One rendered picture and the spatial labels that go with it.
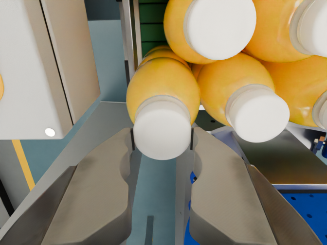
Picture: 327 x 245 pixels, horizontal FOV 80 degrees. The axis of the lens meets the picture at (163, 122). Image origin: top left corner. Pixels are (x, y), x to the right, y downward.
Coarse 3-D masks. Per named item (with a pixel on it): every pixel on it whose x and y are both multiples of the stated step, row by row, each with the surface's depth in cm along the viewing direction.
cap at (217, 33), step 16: (208, 0) 11; (224, 0) 11; (240, 0) 11; (192, 16) 11; (208, 16) 11; (224, 16) 11; (240, 16) 11; (192, 32) 11; (208, 32) 11; (224, 32) 11; (240, 32) 11; (208, 48) 12; (224, 48) 12; (240, 48) 12
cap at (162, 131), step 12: (144, 108) 13; (156, 108) 12; (168, 108) 12; (180, 108) 13; (144, 120) 12; (156, 120) 12; (168, 120) 12; (180, 120) 12; (144, 132) 13; (156, 132) 13; (168, 132) 13; (180, 132) 13; (144, 144) 13; (156, 144) 13; (168, 144) 13; (180, 144) 13; (156, 156) 13; (168, 156) 13
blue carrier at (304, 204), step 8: (288, 200) 30; (296, 200) 30; (304, 200) 30; (312, 200) 30; (320, 200) 30; (296, 208) 29; (304, 208) 29; (312, 208) 29; (320, 208) 29; (304, 216) 28; (312, 216) 28; (320, 216) 28; (312, 224) 27; (320, 224) 27; (320, 232) 26; (184, 240) 26; (192, 240) 25; (320, 240) 25
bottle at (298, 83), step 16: (272, 64) 21; (288, 64) 19; (304, 64) 18; (320, 64) 17; (288, 80) 18; (304, 80) 17; (320, 80) 16; (288, 96) 18; (304, 96) 17; (320, 96) 16; (304, 112) 17
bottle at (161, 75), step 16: (160, 48) 25; (144, 64) 18; (160, 64) 16; (176, 64) 17; (144, 80) 15; (160, 80) 15; (176, 80) 15; (192, 80) 17; (128, 96) 16; (144, 96) 15; (160, 96) 14; (176, 96) 14; (192, 96) 15; (128, 112) 16; (192, 112) 15
